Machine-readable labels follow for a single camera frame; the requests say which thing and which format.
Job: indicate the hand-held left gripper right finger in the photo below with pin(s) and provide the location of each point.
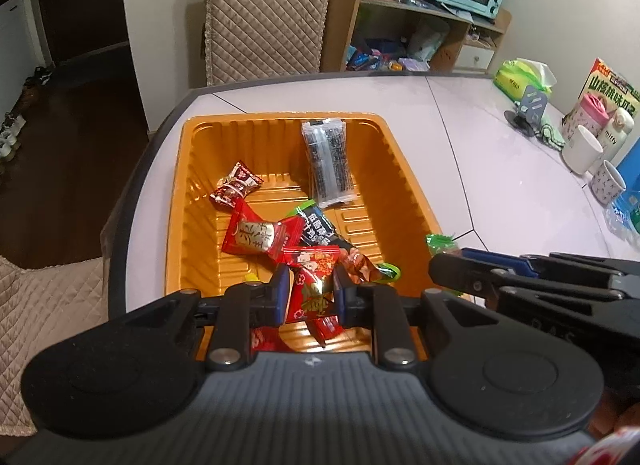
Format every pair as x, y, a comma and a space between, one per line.
341, 295

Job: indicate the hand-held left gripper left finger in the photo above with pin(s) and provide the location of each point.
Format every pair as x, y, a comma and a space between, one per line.
281, 295

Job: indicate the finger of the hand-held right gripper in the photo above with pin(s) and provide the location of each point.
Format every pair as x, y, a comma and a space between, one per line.
460, 275
500, 260

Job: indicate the large red snack packet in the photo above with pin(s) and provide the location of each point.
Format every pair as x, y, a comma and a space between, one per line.
310, 295

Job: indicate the yellow candy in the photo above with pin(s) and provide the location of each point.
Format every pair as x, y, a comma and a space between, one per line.
251, 278

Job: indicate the green brown candy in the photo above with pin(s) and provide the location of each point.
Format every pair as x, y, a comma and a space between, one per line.
440, 243

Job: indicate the red cartoon snack packet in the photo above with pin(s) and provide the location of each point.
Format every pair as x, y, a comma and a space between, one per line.
312, 259

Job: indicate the small red candy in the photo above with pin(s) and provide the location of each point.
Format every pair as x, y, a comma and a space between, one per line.
265, 340

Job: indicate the red packet with gold centre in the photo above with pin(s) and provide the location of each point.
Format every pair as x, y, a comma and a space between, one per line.
255, 237

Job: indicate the long green snack packet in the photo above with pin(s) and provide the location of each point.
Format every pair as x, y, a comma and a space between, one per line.
320, 230

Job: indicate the orange plastic tray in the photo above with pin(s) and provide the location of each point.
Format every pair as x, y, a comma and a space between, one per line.
280, 195

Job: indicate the dark red candy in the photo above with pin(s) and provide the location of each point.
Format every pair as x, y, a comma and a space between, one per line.
235, 185

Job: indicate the clear black snack packet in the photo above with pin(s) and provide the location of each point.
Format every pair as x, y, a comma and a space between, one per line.
327, 165

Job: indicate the person's right hand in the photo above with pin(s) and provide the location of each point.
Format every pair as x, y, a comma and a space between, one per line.
617, 415

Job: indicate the clear pack with blue label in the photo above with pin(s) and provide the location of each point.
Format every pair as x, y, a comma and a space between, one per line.
617, 215

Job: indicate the green label water bottle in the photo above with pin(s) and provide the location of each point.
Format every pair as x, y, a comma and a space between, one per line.
636, 217

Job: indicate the printed white mug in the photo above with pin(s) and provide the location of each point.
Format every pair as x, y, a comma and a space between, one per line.
607, 184

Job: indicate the light green cloth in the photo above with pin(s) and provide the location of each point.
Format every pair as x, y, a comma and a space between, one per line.
552, 137

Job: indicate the plain white cup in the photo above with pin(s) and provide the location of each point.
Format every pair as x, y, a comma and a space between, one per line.
582, 150

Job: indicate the grey phone stand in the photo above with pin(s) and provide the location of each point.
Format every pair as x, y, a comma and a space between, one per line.
531, 105

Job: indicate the pink tumbler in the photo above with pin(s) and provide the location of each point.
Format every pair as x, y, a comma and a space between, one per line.
590, 112

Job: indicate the white thermos bottle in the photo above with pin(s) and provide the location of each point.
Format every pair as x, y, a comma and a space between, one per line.
619, 127

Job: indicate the green tissue pack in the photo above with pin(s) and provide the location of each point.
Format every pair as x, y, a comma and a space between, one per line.
517, 77

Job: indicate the white shelf drawer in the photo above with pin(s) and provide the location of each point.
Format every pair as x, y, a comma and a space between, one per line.
477, 57

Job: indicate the yellow green snack box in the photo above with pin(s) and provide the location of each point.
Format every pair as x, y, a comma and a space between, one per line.
610, 87

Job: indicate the white plastic bag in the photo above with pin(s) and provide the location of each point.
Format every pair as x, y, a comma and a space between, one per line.
427, 40

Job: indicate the beige quilted chair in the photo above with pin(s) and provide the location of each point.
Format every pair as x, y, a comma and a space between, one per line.
30, 325
265, 10

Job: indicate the wooden shelf unit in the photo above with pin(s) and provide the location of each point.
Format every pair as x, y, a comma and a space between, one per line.
345, 10

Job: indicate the white shoes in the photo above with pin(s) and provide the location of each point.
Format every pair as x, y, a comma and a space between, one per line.
10, 132

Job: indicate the dark shoes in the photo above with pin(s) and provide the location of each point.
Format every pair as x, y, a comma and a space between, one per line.
37, 76

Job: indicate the dark wooden door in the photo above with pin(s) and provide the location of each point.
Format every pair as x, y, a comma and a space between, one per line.
85, 0

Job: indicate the white cabinet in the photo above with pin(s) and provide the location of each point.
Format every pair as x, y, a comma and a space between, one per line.
12, 20

